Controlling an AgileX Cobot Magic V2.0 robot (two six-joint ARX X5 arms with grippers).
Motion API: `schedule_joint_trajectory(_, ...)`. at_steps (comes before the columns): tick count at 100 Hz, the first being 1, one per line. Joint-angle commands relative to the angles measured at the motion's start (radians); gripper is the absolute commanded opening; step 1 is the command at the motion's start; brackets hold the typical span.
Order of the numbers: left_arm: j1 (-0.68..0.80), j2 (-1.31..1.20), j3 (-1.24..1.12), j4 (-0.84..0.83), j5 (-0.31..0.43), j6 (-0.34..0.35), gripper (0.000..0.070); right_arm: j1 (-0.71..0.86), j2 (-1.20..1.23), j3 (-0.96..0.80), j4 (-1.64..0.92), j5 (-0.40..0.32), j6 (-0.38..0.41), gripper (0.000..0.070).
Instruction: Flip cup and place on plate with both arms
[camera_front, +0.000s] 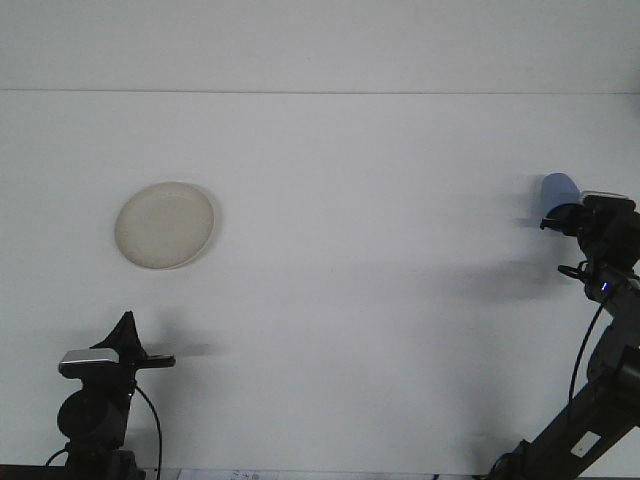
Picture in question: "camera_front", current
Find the pale blue cup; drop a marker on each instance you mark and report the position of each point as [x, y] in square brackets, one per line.
[557, 190]

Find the pale round plate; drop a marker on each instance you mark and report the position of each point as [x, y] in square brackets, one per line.
[165, 225]

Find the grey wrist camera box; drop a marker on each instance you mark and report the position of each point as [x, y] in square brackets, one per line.
[89, 359]
[605, 195]

